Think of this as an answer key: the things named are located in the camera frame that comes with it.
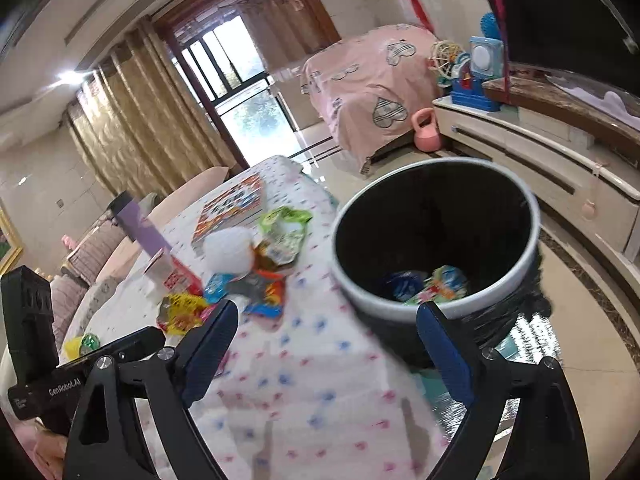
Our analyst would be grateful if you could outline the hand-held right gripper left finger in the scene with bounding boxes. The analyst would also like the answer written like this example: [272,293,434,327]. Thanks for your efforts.
[62,299,240,480]

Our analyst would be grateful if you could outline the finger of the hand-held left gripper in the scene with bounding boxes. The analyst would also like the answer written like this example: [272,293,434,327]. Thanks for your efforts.
[92,326,167,361]

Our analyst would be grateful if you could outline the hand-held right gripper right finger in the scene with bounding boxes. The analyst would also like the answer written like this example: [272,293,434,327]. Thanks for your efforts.
[416,301,591,480]

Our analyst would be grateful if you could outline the yellow snack wrapper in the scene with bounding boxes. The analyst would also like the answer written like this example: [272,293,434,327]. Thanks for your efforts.
[156,292,212,337]

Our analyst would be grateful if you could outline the small blue snack wrapper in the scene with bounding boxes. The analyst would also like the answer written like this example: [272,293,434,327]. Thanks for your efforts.
[204,272,237,306]

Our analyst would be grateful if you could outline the green and red snack wrapper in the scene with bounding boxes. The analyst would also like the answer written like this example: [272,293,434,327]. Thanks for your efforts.
[405,265,471,307]

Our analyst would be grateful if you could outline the red and white carton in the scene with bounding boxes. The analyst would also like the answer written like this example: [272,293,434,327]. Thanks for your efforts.
[144,250,204,297]

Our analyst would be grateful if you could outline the orange snack wrapper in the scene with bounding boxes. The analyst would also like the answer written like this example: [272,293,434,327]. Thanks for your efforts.
[234,241,289,319]

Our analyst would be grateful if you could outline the white tissue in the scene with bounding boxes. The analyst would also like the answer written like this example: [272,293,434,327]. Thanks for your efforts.
[204,227,254,277]

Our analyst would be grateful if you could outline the white bin with black bag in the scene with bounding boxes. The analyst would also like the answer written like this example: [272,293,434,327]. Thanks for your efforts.
[331,157,552,367]

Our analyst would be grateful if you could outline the person's left hand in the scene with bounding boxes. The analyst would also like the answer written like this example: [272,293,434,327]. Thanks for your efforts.
[10,420,68,480]

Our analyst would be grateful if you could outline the striped pink cushion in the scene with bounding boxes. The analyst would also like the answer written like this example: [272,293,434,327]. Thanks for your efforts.
[64,220,127,282]

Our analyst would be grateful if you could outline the purple thermos bottle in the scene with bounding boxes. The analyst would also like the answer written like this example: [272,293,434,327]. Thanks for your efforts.
[107,191,174,261]

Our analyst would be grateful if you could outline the stack of red books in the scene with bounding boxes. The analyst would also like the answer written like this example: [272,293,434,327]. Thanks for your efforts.
[191,172,267,249]

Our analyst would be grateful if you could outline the sofa with pink cover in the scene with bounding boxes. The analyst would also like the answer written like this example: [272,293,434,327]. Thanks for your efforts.
[47,166,232,333]

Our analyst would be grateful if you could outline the pink kettlebell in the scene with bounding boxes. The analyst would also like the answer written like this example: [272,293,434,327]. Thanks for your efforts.
[411,107,441,153]

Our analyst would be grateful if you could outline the cream tv cabinet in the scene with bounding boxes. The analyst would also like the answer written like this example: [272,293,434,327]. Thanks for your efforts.
[432,77,640,261]

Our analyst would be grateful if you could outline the gold patterned curtain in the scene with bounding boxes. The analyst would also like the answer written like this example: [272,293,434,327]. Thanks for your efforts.
[64,15,251,202]

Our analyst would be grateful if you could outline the pink stick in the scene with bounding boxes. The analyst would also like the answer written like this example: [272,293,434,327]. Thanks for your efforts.
[501,57,514,112]

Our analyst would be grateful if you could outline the pink heart print cover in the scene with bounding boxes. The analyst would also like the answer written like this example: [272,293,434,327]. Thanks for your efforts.
[299,24,444,174]

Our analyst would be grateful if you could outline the blue toy machine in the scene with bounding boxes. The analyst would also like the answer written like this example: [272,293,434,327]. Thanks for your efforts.
[450,36,504,114]

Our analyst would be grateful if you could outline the toy ferris wheel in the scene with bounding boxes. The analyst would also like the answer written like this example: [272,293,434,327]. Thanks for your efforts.
[429,40,471,87]

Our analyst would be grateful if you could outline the white cloth under television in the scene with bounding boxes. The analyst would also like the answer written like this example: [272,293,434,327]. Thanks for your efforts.
[545,74,640,117]

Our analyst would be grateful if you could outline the beige balcony curtain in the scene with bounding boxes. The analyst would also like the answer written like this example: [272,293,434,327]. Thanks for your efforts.
[239,0,312,70]

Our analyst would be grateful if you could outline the blue spiky ball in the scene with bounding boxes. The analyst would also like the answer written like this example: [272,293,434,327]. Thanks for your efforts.
[480,12,502,41]

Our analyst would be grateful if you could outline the black television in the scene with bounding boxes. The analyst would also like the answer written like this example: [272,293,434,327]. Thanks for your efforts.
[467,0,640,82]

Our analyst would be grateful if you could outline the gold picture frame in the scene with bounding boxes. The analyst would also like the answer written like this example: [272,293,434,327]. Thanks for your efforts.
[0,199,25,274]

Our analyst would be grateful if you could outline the wooden balcony door frame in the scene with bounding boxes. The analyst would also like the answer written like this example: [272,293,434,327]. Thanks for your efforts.
[152,0,342,172]

